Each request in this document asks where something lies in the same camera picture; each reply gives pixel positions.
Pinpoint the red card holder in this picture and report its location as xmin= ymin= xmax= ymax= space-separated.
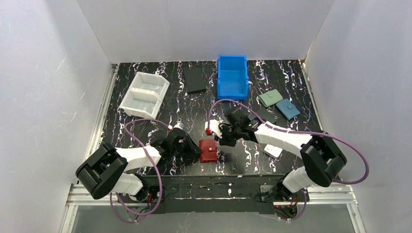
xmin=199 ymin=139 xmax=218 ymax=163

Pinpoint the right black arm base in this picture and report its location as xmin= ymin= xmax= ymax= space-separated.
xmin=255 ymin=187 xmax=309 ymax=222

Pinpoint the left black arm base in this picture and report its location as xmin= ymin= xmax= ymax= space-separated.
xmin=119 ymin=185 xmax=160 ymax=206

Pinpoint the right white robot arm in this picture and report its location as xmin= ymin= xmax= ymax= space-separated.
xmin=205 ymin=108 xmax=347 ymax=196

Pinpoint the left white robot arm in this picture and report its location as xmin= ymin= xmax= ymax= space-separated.
xmin=75 ymin=128 xmax=202 ymax=200

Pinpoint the white card holder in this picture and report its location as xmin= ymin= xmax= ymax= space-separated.
xmin=264 ymin=145 xmax=283 ymax=158

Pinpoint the green card holder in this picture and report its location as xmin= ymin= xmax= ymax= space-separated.
xmin=258 ymin=89 xmax=284 ymax=108

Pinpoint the blue card holder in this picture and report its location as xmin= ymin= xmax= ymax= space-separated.
xmin=275 ymin=99 xmax=300 ymax=120

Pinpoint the black notebook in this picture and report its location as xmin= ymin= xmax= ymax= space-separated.
xmin=256 ymin=108 xmax=277 ymax=124

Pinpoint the blue plastic bin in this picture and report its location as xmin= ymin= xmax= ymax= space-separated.
xmin=217 ymin=55 xmax=249 ymax=100

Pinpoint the black foam pad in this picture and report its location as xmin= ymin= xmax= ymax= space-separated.
xmin=183 ymin=67 xmax=206 ymax=95

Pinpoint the white divided tray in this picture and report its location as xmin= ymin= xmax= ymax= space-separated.
xmin=120 ymin=72 xmax=170 ymax=119

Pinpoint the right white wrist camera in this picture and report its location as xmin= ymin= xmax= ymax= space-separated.
xmin=205 ymin=119 xmax=222 ymax=138

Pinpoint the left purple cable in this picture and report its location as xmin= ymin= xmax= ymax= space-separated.
xmin=109 ymin=118 xmax=173 ymax=224

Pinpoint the purple cable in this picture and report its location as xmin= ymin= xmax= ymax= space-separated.
xmin=208 ymin=99 xmax=370 ymax=222
xmin=109 ymin=118 xmax=173 ymax=224

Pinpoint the aluminium frame rail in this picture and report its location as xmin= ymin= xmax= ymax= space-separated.
xmin=60 ymin=183 xmax=366 ymax=233

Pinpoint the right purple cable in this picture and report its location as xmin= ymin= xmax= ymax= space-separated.
xmin=208 ymin=99 xmax=370 ymax=222

